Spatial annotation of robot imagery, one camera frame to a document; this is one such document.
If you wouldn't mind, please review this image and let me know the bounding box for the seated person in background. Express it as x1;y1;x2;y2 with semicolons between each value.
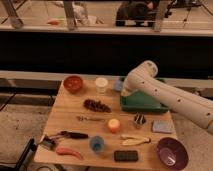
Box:
115;0;160;27

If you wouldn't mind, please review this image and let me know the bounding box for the black chair frame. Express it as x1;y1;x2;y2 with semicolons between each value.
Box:
0;138;37;171

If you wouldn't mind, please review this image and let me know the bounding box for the purple bowl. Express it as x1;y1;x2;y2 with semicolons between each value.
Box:
157;137;189;171

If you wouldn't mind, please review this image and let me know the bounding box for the yellow banana peel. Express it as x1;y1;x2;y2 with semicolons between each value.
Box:
121;134;151;146

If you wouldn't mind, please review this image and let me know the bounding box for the blue small cup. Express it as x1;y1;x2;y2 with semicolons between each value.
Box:
89;136;105;152

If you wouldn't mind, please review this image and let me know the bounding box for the grey-blue cloth pad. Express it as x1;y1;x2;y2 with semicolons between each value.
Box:
152;121;174;134

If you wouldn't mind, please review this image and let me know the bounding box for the dark grape bunch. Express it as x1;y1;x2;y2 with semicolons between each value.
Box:
83;99;111;113

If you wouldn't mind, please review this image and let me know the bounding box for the orange fruit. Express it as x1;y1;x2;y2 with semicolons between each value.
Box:
107;119;120;133

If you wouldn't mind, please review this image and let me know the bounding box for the white cup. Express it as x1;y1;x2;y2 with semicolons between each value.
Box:
95;77;108;93

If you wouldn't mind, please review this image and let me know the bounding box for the black-handled brush tool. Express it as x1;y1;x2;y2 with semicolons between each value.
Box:
39;131;89;151

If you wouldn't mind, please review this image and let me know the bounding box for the red chili pepper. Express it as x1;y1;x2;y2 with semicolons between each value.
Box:
55;147;83;160

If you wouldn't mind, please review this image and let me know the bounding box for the blue sponge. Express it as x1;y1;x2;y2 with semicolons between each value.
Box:
113;80;123;92

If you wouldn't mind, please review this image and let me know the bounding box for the black rectangular remote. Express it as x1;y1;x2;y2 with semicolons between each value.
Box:
114;150;138;162

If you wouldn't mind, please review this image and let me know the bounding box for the green plastic tray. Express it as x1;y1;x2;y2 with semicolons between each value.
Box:
118;76;170;113

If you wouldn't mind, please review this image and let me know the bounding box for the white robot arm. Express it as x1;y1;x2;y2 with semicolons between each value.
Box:
121;60;213;135

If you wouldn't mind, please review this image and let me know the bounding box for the red-brown bowl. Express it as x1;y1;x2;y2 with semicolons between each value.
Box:
63;75;83;94

